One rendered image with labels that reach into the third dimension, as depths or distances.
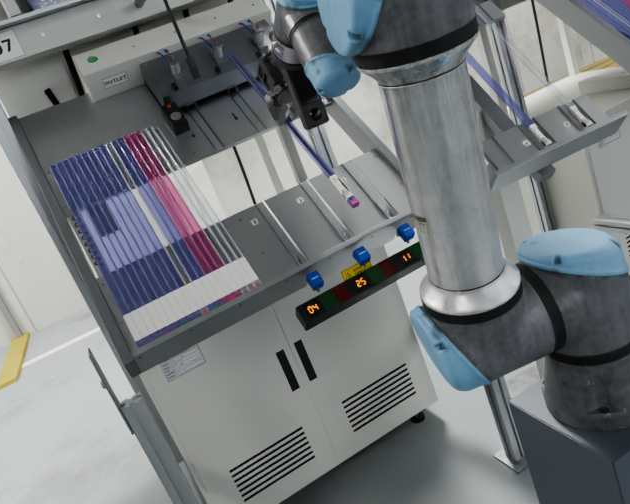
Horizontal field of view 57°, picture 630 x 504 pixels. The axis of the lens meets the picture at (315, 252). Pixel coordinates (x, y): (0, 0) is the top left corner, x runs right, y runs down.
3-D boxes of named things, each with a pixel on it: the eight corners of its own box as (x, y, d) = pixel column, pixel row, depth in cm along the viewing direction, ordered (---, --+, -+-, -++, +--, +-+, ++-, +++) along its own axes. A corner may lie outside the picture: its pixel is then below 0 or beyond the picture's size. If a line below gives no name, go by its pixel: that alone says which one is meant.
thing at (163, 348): (425, 223, 127) (431, 202, 121) (142, 373, 108) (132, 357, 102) (422, 219, 128) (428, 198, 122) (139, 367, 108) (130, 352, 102)
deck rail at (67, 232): (142, 373, 108) (134, 359, 102) (132, 378, 107) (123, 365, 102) (26, 134, 140) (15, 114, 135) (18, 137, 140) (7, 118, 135)
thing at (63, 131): (331, 116, 145) (331, 100, 141) (72, 228, 125) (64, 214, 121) (266, 43, 160) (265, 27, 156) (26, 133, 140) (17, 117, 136)
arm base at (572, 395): (698, 386, 73) (685, 318, 70) (611, 449, 68) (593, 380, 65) (599, 348, 86) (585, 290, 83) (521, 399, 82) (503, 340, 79)
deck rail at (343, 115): (432, 219, 128) (438, 201, 123) (425, 223, 127) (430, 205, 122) (272, 41, 161) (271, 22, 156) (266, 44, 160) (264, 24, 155)
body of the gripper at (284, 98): (289, 64, 115) (296, 20, 104) (311, 98, 113) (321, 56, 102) (255, 78, 113) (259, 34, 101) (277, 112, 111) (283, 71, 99)
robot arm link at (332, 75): (386, 52, 85) (354, -5, 88) (316, 80, 84) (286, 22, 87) (381, 83, 93) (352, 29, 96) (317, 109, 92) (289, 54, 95)
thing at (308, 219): (424, 212, 126) (426, 202, 123) (136, 362, 106) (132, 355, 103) (373, 156, 135) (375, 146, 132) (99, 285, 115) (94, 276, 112)
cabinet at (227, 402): (445, 416, 173) (378, 228, 155) (235, 556, 152) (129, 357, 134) (347, 351, 232) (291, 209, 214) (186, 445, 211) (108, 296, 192)
